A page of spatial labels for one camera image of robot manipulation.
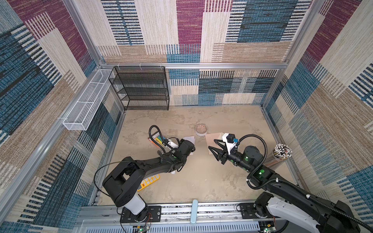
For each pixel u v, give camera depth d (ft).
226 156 2.09
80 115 3.06
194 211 2.34
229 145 2.05
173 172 2.81
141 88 3.63
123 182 1.46
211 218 2.39
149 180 2.72
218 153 2.13
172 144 2.64
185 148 2.24
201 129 3.47
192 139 3.25
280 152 2.44
